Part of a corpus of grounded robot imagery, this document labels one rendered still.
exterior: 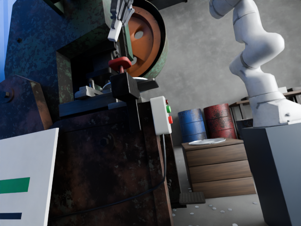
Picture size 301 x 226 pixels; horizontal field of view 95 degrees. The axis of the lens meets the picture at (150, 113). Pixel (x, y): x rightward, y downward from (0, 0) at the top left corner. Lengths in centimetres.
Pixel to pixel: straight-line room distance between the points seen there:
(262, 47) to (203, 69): 366
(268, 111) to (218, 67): 377
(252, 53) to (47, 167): 96
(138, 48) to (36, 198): 119
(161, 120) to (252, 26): 63
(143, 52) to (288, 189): 122
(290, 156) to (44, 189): 91
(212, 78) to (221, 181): 348
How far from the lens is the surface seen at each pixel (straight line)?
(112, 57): 87
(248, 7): 94
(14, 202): 79
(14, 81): 96
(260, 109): 78
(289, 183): 77
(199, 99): 414
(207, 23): 511
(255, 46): 80
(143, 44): 137
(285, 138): 75
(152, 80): 74
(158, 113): 48
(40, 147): 72
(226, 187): 118
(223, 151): 112
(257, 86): 79
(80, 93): 67
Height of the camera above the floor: 51
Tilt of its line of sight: 8 degrees up
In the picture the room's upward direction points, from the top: 9 degrees counter-clockwise
